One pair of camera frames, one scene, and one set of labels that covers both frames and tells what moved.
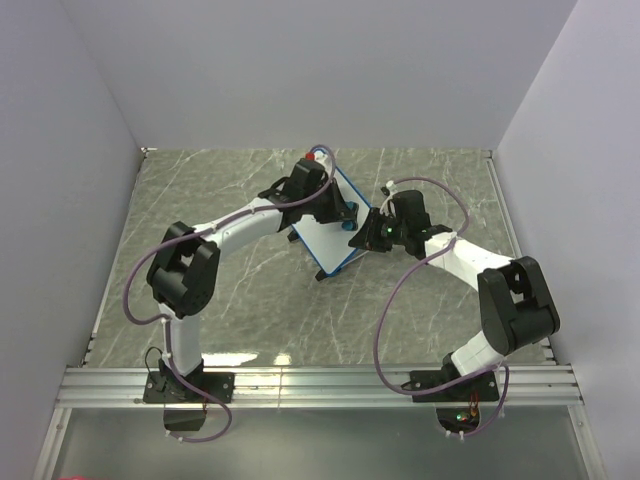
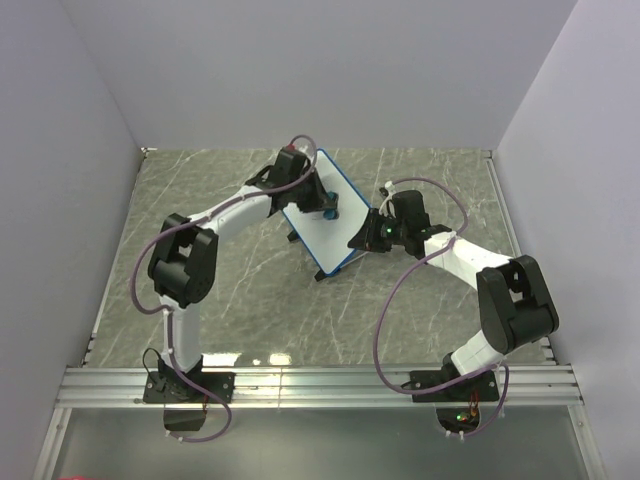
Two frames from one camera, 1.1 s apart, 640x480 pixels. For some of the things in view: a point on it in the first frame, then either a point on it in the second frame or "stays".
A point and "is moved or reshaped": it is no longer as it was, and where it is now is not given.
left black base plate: [167, 387] stays
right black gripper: [367, 236] stays
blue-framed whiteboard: [329, 242] stays
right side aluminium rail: [510, 229] stays
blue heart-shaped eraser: [351, 225] is moved or reshaped
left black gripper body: [324, 205] -> [308, 194]
